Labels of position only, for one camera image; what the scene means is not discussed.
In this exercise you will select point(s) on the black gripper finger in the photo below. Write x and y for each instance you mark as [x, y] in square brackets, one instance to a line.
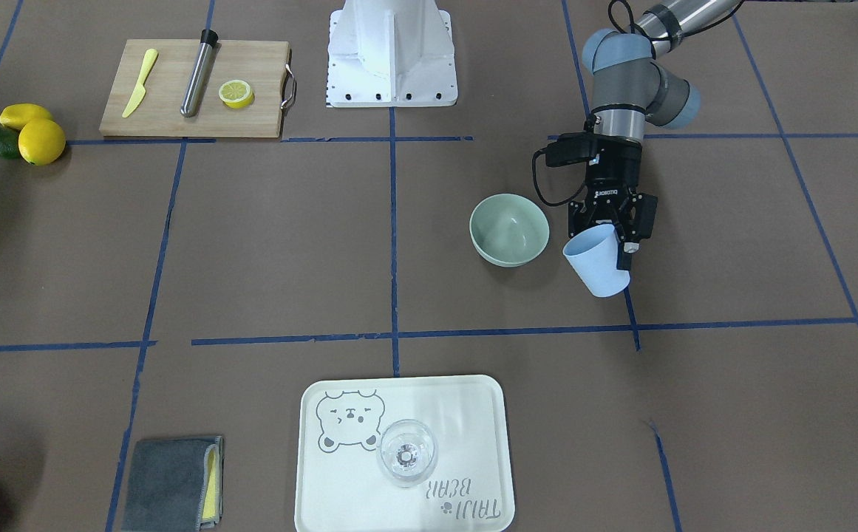
[580, 220]

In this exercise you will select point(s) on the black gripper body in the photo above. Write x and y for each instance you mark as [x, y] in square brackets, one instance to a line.
[615, 171]

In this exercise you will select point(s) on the light blue plastic cup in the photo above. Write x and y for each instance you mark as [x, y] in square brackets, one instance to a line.
[593, 255]

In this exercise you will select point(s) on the light green bowl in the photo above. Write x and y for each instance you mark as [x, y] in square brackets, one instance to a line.
[508, 230]

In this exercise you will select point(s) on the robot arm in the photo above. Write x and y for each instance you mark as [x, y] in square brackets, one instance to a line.
[631, 90]

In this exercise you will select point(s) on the clear wine glass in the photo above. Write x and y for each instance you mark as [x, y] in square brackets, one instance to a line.
[408, 453]

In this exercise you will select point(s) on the cream bear serving tray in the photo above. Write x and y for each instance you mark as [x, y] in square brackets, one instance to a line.
[340, 485]

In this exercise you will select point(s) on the lemon half slice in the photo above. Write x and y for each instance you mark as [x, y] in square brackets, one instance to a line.
[236, 94]

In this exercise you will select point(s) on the steel cylinder muddler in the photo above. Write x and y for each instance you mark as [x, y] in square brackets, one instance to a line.
[200, 73]

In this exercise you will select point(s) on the yellow plastic knife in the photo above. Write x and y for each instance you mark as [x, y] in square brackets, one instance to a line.
[139, 91]

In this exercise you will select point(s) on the grey folded cloth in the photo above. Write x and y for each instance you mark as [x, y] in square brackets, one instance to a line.
[175, 484]

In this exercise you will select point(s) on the yellow lemon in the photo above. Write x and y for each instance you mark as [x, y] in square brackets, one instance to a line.
[18, 115]
[41, 142]

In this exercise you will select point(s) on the green lime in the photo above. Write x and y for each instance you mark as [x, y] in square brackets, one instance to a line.
[9, 148]

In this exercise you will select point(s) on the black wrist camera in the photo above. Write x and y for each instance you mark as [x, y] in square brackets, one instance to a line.
[571, 149]

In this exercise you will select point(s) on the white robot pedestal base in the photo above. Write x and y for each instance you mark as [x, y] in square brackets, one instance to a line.
[384, 54]

